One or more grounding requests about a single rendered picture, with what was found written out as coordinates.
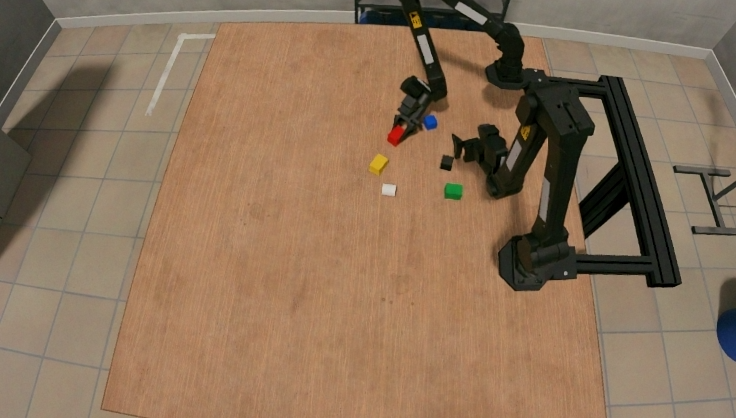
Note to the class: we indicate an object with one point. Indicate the yellow block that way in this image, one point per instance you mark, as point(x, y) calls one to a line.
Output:
point(378, 164)

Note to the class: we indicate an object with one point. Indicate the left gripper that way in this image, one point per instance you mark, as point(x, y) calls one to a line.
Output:
point(458, 148)

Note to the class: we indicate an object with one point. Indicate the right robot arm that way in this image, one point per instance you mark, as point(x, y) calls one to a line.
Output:
point(508, 68)

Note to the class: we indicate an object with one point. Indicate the green block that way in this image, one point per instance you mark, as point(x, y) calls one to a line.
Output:
point(453, 191)

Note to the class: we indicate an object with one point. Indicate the blue cube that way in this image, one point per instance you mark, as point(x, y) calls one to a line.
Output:
point(430, 122)

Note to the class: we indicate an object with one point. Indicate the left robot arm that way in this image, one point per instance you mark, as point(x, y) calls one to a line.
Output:
point(550, 110)

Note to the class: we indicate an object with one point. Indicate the red rectangular block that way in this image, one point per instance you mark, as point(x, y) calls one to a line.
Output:
point(395, 134)

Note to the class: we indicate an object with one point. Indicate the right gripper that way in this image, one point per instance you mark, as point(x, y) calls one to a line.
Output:
point(412, 123)

